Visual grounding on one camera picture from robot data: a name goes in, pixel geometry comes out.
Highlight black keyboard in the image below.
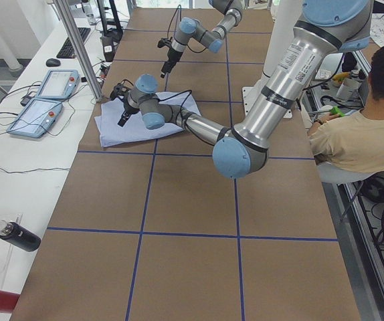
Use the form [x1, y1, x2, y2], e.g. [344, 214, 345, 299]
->
[56, 26, 92, 60]

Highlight teach pendant lower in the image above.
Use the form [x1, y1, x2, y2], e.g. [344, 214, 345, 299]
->
[6, 98, 63, 138]

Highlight teach pendant upper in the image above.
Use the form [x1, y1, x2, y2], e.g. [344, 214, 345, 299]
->
[35, 70, 80, 100]

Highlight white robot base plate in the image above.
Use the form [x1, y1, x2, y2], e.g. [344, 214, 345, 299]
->
[242, 86, 294, 120]

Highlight black box with label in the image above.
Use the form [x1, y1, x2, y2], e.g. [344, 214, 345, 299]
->
[100, 35, 116, 62]

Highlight green handled stick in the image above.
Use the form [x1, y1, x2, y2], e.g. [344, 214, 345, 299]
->
[329, 106, 345, 117]

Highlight white chair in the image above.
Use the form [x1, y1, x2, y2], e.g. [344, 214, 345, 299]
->
[316, 160, 384, 223]

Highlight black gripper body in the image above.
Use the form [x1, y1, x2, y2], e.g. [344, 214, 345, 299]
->
[110, 83, 138, 115]
[157, 37, 181, 66]

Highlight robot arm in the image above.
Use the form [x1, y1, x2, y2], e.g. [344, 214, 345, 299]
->
[118, 1, 373, 179]
[157, 0, 243, 78]

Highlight black bottle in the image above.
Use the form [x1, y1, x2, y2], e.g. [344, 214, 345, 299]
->
[0, 220, 41, 252]

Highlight seated person beige shirt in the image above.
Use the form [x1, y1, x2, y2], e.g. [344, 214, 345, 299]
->
[308, 46, 384, 173]

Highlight light blue striped shirt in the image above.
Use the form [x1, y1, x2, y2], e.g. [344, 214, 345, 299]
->
[94, 90, 200, 148]

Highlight black computer mouse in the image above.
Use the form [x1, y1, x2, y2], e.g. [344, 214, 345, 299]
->
[45, 58, 61, 67]

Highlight grey aluminium frame post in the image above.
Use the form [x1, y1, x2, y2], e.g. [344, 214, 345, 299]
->
[53, 0, 102, 102]

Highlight teach pendant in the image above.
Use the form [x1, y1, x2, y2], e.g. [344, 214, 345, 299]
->
[35, 70, 80, 100]
[6, 98, 63, 138]

